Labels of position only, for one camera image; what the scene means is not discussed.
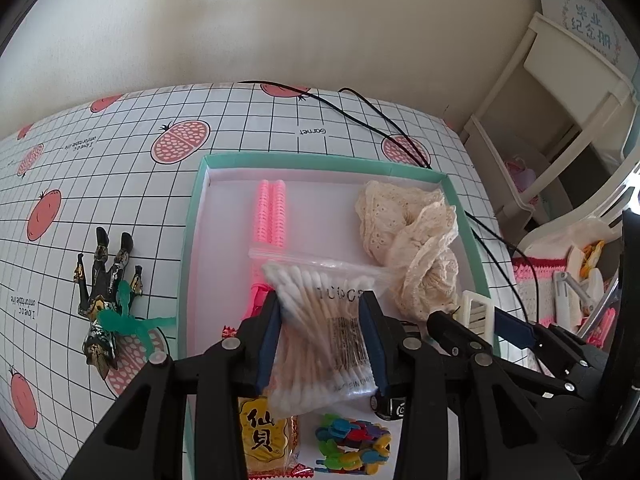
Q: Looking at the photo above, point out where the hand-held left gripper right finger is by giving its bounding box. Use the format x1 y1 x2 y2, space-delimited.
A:
359 291 581 480

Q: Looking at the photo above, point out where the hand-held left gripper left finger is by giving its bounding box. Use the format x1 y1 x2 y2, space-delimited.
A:
65 292 282 480

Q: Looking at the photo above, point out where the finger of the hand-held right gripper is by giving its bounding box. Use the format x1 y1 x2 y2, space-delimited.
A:
427 311 576 401
494 309 608 386

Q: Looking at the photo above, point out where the white hair claw clip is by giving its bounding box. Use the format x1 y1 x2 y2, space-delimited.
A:
457 289 498 348

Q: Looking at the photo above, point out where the bag of cotton swabs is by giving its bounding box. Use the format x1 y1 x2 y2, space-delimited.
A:
248 247 396 418

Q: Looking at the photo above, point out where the black toy car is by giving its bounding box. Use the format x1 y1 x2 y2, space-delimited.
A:
370 392 408 421

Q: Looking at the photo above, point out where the rice cracker packet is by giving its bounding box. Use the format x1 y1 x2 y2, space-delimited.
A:
221 326 321 480

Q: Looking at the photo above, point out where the colourful building block toy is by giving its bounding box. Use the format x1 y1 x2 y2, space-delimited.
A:
314 412 393 476

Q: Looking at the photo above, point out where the teal box with white inside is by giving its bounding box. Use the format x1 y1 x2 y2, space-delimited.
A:
181 152 501 480

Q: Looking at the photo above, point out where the pink white crochet cloth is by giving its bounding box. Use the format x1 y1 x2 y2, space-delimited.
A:
512 255 618 346

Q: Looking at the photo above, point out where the grey white plastic clip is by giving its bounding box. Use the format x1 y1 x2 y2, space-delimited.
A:
552 272 601 322

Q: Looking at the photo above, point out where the yellow orange small toy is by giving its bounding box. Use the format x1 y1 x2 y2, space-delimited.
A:
570 241 606 281

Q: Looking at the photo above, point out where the cream lace scrunchie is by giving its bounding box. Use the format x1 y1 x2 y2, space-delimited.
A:
355 180 463 323

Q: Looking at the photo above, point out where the pink hair roller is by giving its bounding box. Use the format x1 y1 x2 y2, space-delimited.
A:
242 178 288 321

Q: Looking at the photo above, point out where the white plastic slatted basket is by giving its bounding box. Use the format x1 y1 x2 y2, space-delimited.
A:
515 160 640 261

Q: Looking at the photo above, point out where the green translucent plastic toy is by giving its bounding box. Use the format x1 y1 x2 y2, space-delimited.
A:
97 280 176 336

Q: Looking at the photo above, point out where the pink purple small bag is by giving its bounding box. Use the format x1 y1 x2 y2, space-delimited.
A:
505 157 538 193

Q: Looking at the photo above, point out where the black gold action figure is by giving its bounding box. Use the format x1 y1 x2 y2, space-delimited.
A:
75 226 146 381

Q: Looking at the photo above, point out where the white shelf unit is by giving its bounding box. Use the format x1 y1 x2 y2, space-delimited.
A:
460 12 633 221

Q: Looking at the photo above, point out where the light blue printed album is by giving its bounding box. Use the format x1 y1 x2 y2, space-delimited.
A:
530 0 640 81

